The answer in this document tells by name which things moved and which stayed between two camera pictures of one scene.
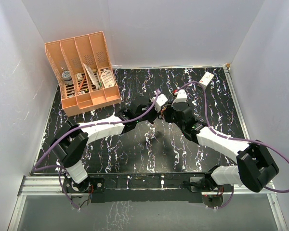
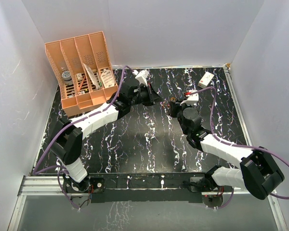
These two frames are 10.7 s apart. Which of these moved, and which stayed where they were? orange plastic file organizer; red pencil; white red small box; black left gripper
Moved: black left gripper
Stayed: white red small box; red pencil; orange plastic file organizer
